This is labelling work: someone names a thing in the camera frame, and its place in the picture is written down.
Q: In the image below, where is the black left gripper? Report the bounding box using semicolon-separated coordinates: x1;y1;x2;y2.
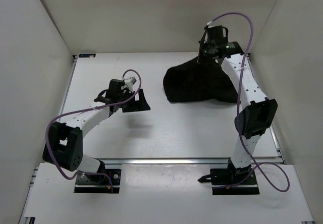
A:
119;88;150;112

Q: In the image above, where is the black skirt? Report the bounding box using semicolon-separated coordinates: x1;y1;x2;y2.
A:
163;57;238;103

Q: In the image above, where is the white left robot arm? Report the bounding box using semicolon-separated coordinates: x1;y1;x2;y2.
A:
43;77;151;183

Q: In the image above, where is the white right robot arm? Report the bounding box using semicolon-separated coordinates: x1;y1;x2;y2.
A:
199;26;278;184

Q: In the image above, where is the left table corner label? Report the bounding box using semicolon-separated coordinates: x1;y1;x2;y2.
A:
78;53;96;58

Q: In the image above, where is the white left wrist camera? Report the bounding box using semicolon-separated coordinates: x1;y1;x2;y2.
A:
122;76;137;88

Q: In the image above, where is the aluminium table front rail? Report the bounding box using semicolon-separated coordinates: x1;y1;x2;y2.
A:
45;157;286;165

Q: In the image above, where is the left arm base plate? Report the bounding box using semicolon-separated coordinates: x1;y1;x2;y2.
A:
74;165;122;194

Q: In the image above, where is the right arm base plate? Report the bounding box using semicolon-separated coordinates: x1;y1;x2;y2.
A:
198;165;260;196

